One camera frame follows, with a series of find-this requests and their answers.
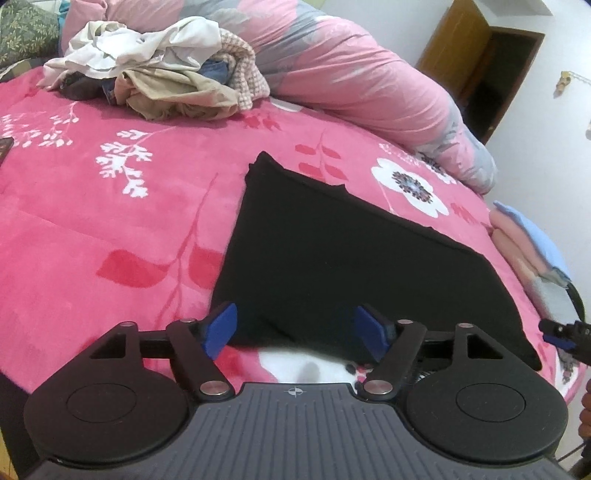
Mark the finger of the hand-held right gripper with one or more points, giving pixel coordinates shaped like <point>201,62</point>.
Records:
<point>565,328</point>
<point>565,346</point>

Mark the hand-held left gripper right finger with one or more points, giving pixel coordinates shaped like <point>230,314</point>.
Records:
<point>369,330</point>

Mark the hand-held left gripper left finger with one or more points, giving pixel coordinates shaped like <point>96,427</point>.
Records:
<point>221,327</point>

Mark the black t-shirt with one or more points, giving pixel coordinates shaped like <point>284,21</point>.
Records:
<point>332,254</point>

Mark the grey folded garment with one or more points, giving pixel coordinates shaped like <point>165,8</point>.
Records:
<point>551,295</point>

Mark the folded pink and blue towels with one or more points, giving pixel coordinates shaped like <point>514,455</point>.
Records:
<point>540,235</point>

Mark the pink floral bed blanket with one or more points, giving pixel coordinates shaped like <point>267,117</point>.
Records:
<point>92,207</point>

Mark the blue jeans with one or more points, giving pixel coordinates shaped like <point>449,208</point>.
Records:
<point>214,71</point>

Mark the pink grey duvet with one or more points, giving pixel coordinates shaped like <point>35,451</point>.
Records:
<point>360,69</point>

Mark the dark grey garment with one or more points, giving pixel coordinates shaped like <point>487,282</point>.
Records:
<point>85,87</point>

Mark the wooden door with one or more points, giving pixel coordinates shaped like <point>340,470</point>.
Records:
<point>450,46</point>

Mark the green patterned pillow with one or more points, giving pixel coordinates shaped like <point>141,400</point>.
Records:
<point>23,32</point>

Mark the brown door frame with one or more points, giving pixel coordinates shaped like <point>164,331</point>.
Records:
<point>535,69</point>

